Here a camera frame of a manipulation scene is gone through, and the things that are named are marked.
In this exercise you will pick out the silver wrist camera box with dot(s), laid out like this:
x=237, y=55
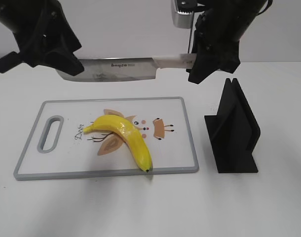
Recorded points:
x=183, y=12

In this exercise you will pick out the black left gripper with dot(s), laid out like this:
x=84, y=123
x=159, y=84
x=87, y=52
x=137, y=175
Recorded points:
x=43, y=35

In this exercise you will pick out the white grey-rimmed cutting board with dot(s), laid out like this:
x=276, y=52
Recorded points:
x=57, y=147

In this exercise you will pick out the yellow plastic banana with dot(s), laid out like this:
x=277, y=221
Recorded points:
x=128, y=133

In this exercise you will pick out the black knife stand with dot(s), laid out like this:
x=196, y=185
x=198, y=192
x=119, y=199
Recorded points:
x=233, y=131

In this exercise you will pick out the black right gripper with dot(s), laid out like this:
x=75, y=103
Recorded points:
x=218, y=31

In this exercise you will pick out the white-handled cleaver knife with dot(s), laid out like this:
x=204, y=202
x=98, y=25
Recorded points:
x=128, y=69

